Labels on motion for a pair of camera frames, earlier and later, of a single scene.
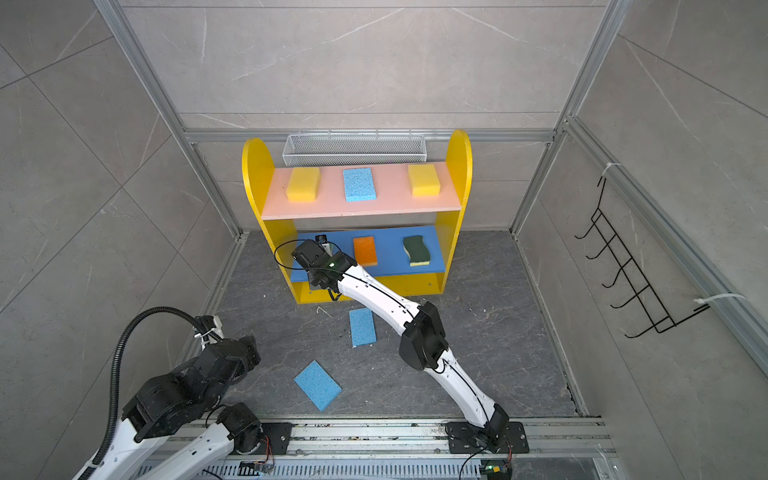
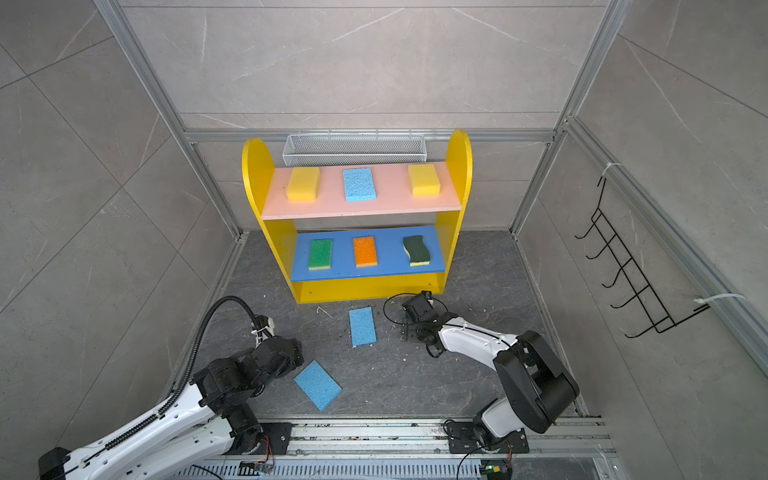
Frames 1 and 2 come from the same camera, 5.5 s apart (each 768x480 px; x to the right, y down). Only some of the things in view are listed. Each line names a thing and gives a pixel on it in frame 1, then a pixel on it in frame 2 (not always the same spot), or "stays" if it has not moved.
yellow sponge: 303,184 stays
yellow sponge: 424,180 stays
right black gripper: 313,279 to 411,326
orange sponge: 365,251 stays
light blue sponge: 359,184 stays
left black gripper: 252,357 to 298,357
